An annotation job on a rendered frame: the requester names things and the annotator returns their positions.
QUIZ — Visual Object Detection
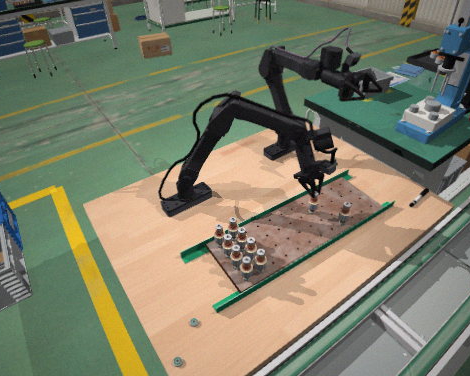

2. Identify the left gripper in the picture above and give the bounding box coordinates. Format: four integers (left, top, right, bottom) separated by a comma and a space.
331, 55, 382, 102

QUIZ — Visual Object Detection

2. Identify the brown perforated board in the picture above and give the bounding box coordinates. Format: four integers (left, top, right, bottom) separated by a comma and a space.
206, 177, 383, 293

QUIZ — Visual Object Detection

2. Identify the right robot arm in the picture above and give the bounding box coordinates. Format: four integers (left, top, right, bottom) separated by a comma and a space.
161, 97, 334, 213

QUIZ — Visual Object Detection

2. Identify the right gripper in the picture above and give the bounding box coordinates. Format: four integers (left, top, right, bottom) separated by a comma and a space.
293, 153, 334, 198

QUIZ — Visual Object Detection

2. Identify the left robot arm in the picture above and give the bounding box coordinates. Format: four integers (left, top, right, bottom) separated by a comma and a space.
258, 45, 361, 157

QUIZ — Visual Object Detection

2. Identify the yellow floor marking line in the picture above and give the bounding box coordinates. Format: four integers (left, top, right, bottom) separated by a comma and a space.
8, 185, 56, 209
50, 186, 148, 376

